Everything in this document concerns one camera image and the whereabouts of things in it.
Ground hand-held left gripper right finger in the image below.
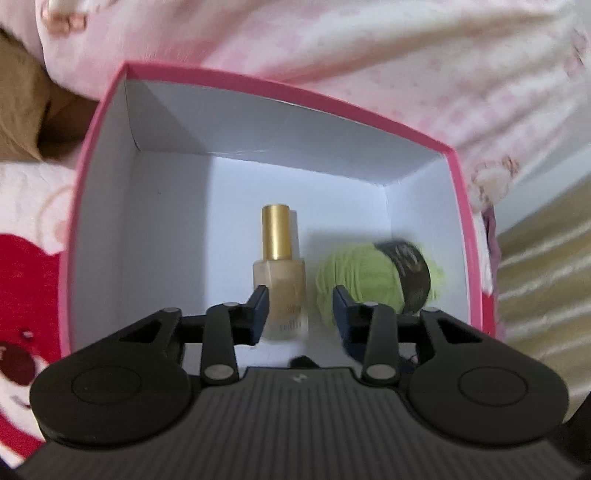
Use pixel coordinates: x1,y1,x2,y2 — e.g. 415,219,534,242
332,285,511,387

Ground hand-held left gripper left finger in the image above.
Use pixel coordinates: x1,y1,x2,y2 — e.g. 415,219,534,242
88,285,271,385

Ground beige bottle with gold cap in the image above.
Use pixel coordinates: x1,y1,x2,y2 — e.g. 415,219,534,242
252,203,308,343

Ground pink cardboard box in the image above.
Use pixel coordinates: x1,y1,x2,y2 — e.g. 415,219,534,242
59,61,498,361

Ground green yarn ball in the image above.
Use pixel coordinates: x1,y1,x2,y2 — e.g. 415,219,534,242
315,240,447,326

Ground purple cloth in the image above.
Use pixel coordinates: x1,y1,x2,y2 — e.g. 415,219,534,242
480,203,500,296

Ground beige striped bed sheet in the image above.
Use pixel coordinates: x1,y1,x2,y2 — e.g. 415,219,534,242
480,179,591,418

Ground white blanket with red bear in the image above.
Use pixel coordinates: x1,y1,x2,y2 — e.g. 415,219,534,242
0,161,78,464

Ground pink checked blanket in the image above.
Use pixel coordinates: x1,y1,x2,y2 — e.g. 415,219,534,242
0,0,591,222

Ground brown pillow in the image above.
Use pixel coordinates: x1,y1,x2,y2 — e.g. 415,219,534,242
0,28,101,162

